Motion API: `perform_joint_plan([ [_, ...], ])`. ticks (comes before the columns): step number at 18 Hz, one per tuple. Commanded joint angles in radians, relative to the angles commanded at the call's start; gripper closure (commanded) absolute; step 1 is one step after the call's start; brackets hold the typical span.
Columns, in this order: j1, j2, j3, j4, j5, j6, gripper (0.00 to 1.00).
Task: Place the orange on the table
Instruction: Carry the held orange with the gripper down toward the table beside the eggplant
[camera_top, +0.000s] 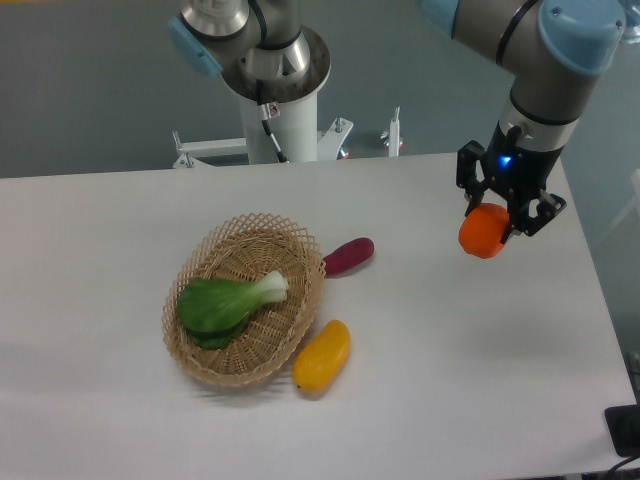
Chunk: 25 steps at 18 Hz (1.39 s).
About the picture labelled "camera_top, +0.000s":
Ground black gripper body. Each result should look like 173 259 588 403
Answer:
483 125 563 201

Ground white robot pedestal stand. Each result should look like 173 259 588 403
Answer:
171 92 405 170

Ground woven wicker basket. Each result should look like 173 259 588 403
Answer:
162 213 325 387

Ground purple sweet potato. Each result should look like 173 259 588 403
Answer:
324 237 375 276

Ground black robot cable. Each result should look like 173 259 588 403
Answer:
255 78 289 164

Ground black device at table edge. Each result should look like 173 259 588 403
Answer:
604 404 639 457

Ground green bok choy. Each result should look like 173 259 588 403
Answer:
176 271 289 349

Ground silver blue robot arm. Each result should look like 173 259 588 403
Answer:
168 1 625 255

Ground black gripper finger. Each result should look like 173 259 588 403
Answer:
455 140 489 217
501 188 567 244

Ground orange fruit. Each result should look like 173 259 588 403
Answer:
458 203 509 259

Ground yellow mango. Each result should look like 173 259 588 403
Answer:
292 320 351 394

